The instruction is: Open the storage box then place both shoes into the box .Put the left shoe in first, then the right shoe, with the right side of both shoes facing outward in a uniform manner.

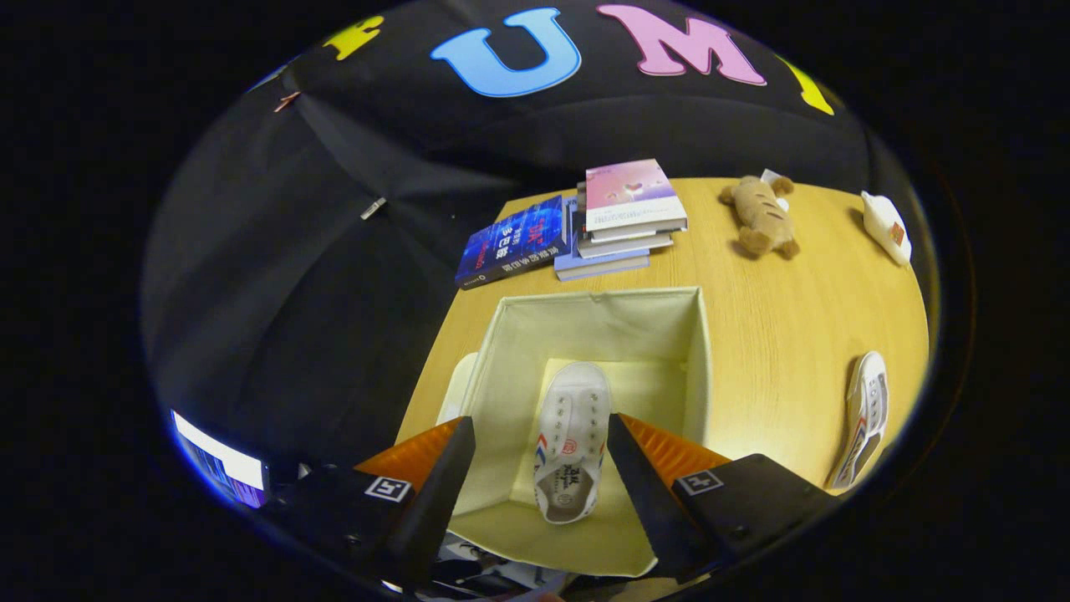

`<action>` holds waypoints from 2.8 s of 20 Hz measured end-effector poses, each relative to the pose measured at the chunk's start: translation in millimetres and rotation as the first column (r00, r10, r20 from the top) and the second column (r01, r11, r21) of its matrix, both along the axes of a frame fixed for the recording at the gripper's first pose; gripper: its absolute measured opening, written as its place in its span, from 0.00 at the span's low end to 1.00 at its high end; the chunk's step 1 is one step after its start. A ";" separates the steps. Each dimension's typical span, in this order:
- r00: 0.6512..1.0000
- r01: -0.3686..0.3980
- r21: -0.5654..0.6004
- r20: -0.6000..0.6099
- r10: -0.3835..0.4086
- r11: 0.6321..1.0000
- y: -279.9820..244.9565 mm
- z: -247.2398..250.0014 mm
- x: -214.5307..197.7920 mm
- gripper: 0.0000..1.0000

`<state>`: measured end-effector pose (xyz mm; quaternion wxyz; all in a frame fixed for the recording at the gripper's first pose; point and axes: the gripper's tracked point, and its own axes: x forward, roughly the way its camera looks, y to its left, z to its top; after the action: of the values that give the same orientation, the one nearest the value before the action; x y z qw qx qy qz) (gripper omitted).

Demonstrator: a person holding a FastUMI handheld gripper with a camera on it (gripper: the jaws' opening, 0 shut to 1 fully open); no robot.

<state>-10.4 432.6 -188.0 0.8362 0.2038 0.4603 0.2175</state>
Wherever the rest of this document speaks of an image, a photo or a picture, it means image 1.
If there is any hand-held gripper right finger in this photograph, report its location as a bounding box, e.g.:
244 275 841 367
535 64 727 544
608 413 837 584

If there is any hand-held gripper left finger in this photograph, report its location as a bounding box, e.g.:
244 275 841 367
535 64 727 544
272 416 476 586

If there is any white canvas shoe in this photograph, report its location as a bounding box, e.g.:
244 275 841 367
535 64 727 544
533 361 611 524
828 351 889 491

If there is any cream fabric storage box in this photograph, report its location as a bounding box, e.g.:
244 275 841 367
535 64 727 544
435 287 713 578

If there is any computer monitor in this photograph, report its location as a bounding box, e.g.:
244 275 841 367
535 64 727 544
171 410 268 509

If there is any pale blue book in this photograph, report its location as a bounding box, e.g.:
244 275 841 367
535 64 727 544
553 196 651 283

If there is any black backdrop cloth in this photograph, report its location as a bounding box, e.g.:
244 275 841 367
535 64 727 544
142 0 920 469

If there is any dark blue book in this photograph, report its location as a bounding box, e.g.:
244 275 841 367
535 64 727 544
455 195 569 290

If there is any brown bread plush toy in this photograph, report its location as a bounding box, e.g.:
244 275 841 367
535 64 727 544
721 170 801 258

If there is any white plush toy red label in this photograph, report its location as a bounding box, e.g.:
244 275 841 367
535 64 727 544
861 191 913 267

